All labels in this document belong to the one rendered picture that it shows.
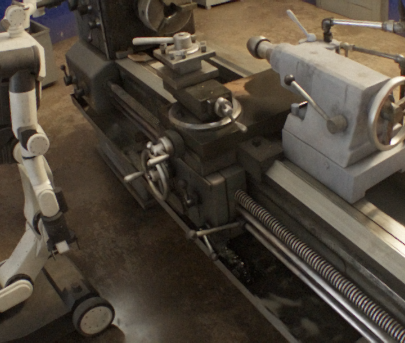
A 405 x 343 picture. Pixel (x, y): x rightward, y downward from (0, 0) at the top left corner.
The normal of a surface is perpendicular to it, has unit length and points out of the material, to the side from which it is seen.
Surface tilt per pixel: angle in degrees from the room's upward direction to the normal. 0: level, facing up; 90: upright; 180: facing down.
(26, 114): 88
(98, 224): 0
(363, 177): 90
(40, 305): 0
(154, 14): 90
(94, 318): 90
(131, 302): 0
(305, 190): 36
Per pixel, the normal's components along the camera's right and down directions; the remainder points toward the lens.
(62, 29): 0.50, 0.44
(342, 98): -0.87, 0.23
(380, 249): -0.59, -0.45
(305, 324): -0.11, -0.82
